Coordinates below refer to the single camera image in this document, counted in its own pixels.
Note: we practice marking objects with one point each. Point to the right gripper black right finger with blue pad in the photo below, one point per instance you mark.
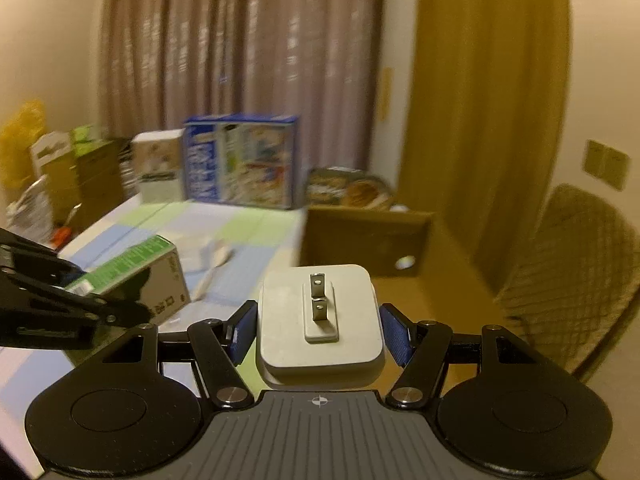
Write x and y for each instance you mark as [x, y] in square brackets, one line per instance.
[420, 349]

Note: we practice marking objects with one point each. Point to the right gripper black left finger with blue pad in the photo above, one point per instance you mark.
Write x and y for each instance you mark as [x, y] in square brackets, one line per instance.
[218, 348]

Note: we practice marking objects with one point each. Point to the green white medicine box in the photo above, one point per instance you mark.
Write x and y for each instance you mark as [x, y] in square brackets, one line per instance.
[149, 274]

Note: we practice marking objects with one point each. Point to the white power adapter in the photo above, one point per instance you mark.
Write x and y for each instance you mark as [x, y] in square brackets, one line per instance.
[319, 327]

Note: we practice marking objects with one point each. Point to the brown cardboard box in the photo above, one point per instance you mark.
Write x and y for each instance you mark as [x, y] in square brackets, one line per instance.
[414, 263]

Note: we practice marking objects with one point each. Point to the white plastic spoon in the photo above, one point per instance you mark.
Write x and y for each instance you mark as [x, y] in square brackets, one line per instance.
[220, 255]

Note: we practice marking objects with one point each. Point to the crumpled silver plastic bag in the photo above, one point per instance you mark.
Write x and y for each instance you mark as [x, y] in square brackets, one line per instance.
[31, 216]

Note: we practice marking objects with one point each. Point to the stacked cardboard boxes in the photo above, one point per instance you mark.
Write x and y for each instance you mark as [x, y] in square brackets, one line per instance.
[83, 177]

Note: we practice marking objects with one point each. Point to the brown quilted chair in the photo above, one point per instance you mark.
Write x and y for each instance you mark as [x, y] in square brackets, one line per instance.
[574, 292]

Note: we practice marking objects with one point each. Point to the yellow plastic bag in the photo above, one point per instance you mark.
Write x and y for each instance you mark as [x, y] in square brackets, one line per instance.
[23, 129]

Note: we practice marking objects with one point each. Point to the black instant rice bowl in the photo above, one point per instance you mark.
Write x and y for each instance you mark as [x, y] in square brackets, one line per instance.
[351, 188]

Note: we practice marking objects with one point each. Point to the blue milk carton box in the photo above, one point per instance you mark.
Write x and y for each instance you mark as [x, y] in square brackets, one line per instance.
[241, 160]

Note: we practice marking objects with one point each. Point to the white product box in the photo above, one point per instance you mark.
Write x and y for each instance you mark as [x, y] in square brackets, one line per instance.
[157, 157]

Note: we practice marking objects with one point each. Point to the wooden door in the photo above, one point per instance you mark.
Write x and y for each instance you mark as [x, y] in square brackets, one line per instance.
[485, 118]

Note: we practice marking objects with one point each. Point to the brown curtain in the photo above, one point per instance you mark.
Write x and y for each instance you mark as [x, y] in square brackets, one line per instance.
[164, 61]

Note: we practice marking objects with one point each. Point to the wall light switch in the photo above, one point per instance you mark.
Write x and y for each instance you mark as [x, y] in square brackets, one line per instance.
[606, 164]

